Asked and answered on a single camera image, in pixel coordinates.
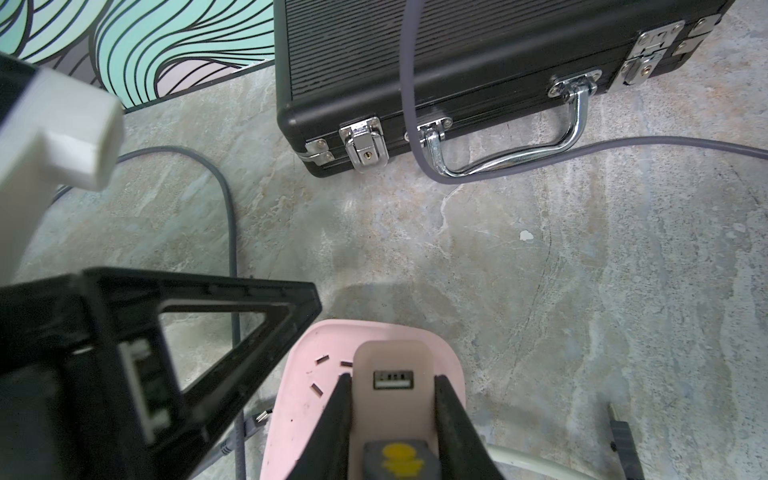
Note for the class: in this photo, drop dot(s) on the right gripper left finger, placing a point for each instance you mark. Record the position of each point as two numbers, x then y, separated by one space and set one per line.
326 455

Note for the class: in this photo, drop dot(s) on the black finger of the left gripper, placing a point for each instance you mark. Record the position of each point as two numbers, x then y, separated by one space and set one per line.
88 388

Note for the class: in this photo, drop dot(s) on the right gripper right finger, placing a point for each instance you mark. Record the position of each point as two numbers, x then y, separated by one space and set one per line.
461 452

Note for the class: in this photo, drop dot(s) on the pink charger cube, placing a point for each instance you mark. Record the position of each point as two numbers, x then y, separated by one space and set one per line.
393 432

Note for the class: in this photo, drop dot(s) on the pink power strip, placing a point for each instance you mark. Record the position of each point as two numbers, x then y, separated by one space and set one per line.
323 353

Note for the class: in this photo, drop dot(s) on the black briefcase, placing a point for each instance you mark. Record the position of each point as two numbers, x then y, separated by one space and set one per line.
476 64

